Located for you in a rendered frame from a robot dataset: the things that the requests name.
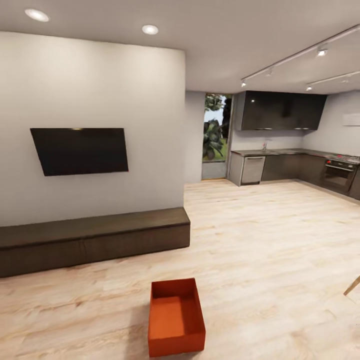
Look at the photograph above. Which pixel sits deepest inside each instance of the downlight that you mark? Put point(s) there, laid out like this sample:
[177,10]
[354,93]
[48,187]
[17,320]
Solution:
[37,15]
[150,29]

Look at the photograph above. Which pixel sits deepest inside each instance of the wall mounted tv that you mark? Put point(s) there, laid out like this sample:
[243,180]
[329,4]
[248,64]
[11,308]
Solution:
[79,151]

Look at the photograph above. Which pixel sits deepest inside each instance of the dishwasher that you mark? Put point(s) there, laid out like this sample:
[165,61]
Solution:
[252,169]

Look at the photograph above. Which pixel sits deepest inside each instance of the fixed window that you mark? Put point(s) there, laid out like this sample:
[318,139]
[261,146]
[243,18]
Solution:
[218,118]

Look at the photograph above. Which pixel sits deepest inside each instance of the storage box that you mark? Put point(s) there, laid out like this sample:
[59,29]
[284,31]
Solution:
[176,324]

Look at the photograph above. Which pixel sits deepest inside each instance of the oven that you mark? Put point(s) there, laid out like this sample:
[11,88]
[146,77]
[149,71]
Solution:
[339,173]

